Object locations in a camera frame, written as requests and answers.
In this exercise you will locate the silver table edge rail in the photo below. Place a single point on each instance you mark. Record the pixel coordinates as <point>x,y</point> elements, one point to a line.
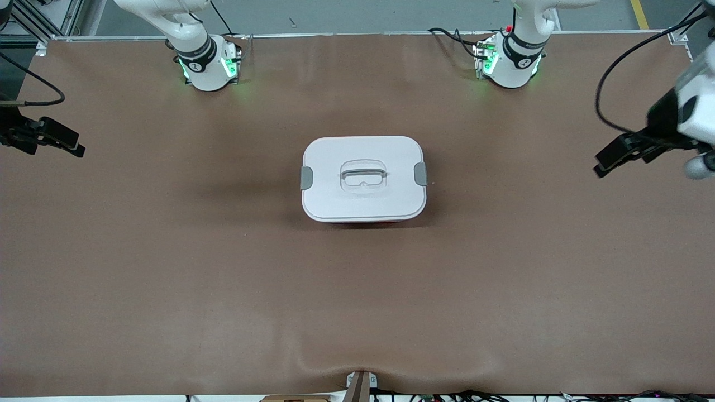
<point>335,34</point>

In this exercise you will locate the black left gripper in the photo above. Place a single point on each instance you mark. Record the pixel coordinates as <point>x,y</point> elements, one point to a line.
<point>661,120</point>

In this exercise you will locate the pink translucent plastic box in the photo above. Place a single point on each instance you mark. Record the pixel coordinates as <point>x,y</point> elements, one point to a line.
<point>385,222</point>

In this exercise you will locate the brown cardboard piece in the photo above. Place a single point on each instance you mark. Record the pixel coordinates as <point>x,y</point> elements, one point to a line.
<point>296,398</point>

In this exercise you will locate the white box lid grey latches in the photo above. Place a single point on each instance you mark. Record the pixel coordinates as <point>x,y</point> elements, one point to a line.
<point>335,195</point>

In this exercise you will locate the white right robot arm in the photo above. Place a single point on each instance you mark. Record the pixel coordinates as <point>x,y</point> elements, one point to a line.
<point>195,50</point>

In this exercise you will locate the aluminium frame post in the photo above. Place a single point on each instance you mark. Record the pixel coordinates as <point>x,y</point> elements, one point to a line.
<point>33,17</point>
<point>684,33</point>

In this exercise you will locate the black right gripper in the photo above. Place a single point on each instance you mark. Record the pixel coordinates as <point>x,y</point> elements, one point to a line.
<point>11,132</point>

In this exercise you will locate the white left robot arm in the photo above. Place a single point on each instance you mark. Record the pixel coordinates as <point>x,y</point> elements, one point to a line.
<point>516,61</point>

